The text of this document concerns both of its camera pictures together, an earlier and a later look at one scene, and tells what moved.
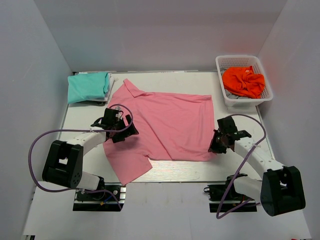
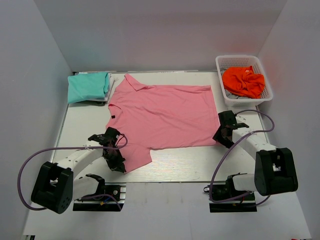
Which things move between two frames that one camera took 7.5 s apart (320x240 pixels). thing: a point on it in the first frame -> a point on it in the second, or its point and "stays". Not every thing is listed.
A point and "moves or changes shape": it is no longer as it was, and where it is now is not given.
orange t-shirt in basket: x=243 y=81 stays
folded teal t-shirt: x=82 y=87 stays
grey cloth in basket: x=230 y=95 stays
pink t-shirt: x=170 y=127 moves or changes shape
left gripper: x=129 y=131 -> x=119 y=165
